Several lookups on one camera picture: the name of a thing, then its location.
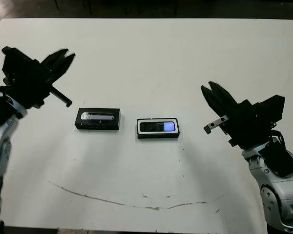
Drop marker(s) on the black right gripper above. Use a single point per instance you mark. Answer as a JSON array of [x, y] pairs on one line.
[[249, 126]]

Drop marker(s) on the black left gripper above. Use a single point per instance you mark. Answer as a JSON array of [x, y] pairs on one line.
[[29, 87]]

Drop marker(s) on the slim black camera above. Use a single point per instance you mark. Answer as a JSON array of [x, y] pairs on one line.
[[153, 126]]

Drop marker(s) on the black printed box lid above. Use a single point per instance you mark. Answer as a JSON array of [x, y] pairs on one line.
[[97, 125]]

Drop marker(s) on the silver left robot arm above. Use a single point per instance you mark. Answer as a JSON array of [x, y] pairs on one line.
[[2, 146]]

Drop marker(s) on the black box with white insert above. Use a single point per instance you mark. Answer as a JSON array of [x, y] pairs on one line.
[[158, 136]]

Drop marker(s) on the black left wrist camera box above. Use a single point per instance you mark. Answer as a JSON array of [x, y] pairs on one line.
[[17, 61]]

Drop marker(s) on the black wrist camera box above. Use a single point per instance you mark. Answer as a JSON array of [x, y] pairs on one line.
[[271, 107], [17, 61]]

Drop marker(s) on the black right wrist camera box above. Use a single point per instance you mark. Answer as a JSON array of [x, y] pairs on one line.
[[271, 107]]

